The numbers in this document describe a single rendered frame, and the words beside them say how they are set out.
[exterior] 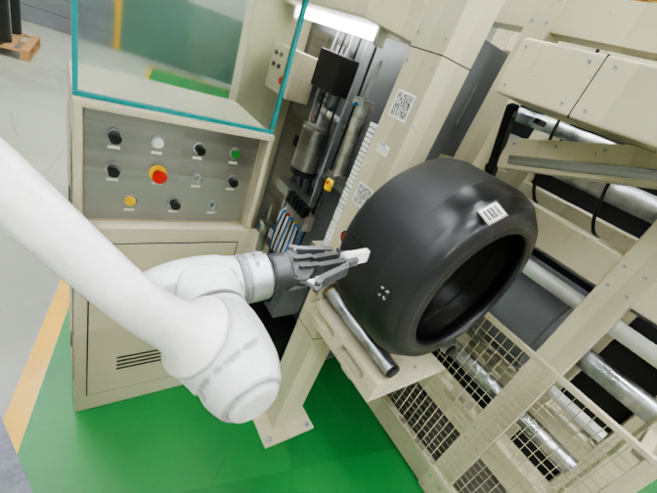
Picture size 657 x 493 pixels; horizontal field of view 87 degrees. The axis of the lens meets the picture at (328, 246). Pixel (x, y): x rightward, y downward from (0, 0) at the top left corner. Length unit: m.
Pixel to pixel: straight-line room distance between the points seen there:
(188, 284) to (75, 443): 1.33
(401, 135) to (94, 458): 1.60
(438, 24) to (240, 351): 0.92
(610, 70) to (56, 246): 1.12
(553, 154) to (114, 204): 1.34
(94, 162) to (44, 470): 1.12
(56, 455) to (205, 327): 1.42
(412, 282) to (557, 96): 0.64
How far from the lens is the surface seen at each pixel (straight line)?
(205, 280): 0.55
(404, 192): 0.86
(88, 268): 0.41
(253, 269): 0.60
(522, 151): 1.30
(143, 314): 0.41
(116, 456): 1.78
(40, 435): 1.86
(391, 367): 1.02
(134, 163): 1.21
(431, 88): 1.05
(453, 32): 1.05
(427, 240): 0.77
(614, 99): 1.11
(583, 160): 1.24
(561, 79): 1.16
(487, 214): 0.82
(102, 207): 1.27
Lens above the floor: 1.57
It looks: 28 degrees down
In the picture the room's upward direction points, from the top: 22 degrees clockwise
